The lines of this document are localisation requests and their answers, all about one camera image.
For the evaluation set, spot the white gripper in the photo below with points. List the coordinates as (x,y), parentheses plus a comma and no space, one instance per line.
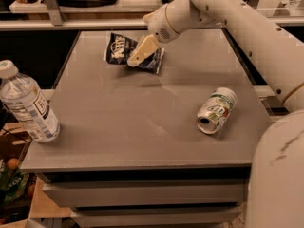
(158,25)

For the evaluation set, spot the blue chip bag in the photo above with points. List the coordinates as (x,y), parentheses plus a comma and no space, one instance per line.
(119,48)

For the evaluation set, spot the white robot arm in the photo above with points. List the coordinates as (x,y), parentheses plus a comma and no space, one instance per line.
(276,185)

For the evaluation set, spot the clear plastic water bottle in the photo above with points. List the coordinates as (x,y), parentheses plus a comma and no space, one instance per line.
(23,97)

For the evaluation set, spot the green snack bag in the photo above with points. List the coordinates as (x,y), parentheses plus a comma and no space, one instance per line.
(12,184)

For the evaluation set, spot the crushed green soda can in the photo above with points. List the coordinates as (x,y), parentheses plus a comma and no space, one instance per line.
(216,110)

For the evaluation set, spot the cardboard box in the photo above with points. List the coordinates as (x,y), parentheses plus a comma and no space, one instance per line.
(14,142)

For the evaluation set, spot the upper grey drawer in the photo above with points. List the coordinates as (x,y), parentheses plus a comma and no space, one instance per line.
(145,192)

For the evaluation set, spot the grey drawer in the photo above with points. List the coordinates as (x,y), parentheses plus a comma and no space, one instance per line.
(155,217)
(145,192)

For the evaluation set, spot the orange fruit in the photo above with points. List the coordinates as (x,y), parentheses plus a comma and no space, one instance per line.
(13,163)

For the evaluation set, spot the lower grey drawer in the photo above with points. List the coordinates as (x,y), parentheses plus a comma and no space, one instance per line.
(155,217)

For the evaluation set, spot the left metal bracket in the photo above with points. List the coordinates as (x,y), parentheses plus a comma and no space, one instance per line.
(54,12)

